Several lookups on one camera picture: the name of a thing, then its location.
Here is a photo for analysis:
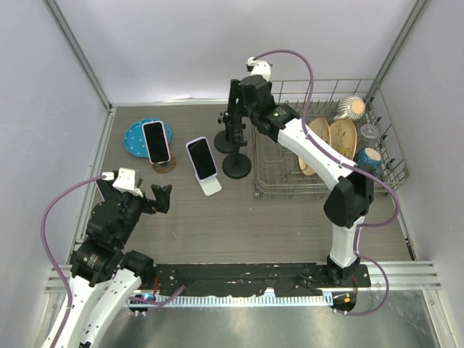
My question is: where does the right yellow bird plate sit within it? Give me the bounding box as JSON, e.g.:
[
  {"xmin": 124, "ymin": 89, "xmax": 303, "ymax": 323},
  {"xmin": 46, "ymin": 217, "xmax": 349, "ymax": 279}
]
[{"xmin": 329, "ymin": 119, "xmax": 357, "ymax": 160}]

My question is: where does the pink case phone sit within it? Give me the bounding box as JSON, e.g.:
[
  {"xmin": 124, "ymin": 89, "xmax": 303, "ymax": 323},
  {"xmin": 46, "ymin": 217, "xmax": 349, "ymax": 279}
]
[{"xmin": 142, "ymin": 120, "xmax": 171, "ymax": 164}]

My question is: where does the lilac case phone on white stand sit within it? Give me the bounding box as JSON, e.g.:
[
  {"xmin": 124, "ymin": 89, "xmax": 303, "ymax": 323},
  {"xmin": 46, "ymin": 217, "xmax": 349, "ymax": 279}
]
[{"xmin": 186, "ymin": 136, "xmax": 218, "ymax": 181}]

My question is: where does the black stand front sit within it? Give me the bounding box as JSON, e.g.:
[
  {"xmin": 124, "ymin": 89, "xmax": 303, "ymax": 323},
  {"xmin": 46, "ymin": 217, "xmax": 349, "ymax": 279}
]
[{"xmin": 222, "ymin": 123, "xmax": 252, "ymax": 179}]

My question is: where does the blue dotted plate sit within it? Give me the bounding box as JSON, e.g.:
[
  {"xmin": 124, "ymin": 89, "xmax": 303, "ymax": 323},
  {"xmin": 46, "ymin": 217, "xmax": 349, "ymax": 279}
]
[{"xmin": 123, "ymin": 118, "xmax": 172, "ymax": 158}]

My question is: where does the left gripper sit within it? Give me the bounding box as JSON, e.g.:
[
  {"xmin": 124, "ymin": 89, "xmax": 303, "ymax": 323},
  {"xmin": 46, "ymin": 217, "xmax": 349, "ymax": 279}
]
[{"xmin": 115, "ymin": 183, "xmax": 172, "ymax": 245}]

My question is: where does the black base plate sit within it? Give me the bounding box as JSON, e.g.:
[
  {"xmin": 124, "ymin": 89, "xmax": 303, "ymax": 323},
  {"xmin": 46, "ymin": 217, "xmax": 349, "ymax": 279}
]
[{"xmin": 154, "ymin": 262, "xmax": 371, "ymax": 297}]

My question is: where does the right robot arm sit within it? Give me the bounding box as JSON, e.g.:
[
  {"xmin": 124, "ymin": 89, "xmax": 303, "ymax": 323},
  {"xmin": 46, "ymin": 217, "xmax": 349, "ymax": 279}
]
[{"xmin": 222, "ymin": 75, "xmax": 373, "ymax": 286}]

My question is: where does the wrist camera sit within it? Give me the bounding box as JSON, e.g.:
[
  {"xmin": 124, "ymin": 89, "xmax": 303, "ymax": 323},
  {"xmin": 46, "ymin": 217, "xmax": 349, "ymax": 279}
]
[
  {"xmin": 246, "ymin": 57, "xmax": 272, "ymax": 81},
  {"xmin": 102, "ymin": 167, "xmax": 144, "ymax": 196}
]

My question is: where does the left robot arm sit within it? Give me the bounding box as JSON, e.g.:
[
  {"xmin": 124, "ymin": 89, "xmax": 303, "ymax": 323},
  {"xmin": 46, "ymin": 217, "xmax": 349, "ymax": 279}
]
[{"xmin": 41, "ymin": 172, "xmax": 173, "ymax": 347}]

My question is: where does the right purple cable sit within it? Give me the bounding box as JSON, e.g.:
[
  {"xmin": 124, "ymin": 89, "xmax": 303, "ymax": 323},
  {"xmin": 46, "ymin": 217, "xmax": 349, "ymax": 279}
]
[{"xmin": 253, "ymin": 49, "xmax": 399, "ymax": 316}]

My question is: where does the white cable duct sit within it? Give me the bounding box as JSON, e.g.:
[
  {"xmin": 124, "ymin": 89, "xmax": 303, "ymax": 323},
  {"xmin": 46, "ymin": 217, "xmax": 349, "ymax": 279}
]
[{"xmin": 130, "ymin": 294, "xmax": 334, "ymax": 307}]

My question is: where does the round wooden phone stand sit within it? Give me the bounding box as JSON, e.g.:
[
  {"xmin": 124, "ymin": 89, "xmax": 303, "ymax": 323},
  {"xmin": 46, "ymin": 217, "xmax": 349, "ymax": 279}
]
[{"xmin": 152, "ymin": 155, "xmax": 177, "ymax": 174}]

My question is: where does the clear glass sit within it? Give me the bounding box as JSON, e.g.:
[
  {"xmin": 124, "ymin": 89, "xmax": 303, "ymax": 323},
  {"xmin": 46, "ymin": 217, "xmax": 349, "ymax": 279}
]
[{"xmin": 360, "ymin": 123, "xmax": 381, "ymax": 149}]

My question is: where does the white ribbed cup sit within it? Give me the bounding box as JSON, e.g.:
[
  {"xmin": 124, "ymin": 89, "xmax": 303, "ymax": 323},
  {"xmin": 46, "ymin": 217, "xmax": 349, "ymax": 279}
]
[{"xmin": 333, "ymin": 96, "xmax": 366, "ymax": 121}]

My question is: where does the yellow bird plate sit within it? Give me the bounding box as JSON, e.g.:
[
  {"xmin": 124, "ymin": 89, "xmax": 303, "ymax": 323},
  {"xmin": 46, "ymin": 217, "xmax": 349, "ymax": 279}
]
[
  {"xmin": 329, "ymin": 119, "xmax": 357, "ymax": 160},
  {"xmin": 298, "ymin": 117, "xmax": 331, "ymax": 176}
]

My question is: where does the black stand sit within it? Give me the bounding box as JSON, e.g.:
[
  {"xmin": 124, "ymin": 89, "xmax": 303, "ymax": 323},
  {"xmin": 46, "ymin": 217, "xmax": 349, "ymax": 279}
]
[
  {"xmin": 214, "ymin": 111, "xmax": 239, "ymax": 154},
  {"xmin": 222, "ymin": 123, "xmax": 252, "ymax": 179}
]

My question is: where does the white folding phone stand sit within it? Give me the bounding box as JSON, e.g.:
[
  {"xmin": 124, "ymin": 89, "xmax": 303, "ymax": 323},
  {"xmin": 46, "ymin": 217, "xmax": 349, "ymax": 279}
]
[{"xmin": 195, "ymin": 175, "xmax": 222, "ymax": 196}]

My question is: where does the left yellow bird plate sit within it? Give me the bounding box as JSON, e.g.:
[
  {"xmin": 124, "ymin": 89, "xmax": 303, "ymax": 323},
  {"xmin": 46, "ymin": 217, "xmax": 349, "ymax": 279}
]
[{"xmin": 298, "ymin": 117, "xmax": 331, "ymax": 176}]

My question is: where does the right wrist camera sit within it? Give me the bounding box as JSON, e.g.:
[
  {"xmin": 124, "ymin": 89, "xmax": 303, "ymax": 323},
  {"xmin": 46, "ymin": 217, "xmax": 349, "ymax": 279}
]
[{"xmin": 246, "ymin": 57, "xmax": 272, "ymax": 81}]

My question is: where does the blue mug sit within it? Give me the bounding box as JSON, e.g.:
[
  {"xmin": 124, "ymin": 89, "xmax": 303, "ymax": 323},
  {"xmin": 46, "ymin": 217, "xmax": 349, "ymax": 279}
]
[{"xmin": 355, "ymin": 147, "xmax": 381, "ymax": 176}]

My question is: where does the metal dish rack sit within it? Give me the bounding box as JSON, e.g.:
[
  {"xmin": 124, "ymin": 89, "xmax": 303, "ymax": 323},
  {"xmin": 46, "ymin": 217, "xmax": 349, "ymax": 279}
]
[{"xmin": 252, "ymin": 79, "xmax": 409, "ymax": 197}]

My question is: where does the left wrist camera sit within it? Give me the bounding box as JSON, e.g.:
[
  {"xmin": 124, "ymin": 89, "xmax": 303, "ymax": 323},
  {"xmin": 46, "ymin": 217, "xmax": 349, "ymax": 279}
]
[{"xmin": 102, "ymin": 167, "xmax": 144, "ymax": 196}]

